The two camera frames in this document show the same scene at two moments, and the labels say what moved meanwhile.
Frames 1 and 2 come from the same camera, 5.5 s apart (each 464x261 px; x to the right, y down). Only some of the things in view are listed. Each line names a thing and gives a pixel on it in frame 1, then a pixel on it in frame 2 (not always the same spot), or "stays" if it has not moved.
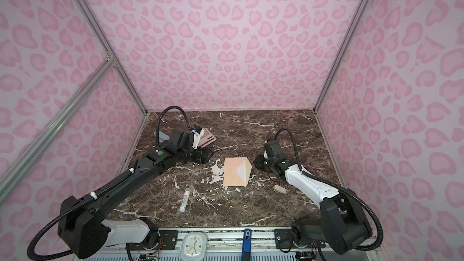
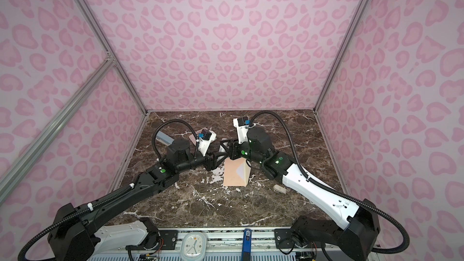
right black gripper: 258,164 → 234,148
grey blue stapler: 162,136 stays
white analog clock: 193,246 stays
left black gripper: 200,157 → 212,162
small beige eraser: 280,189 stays
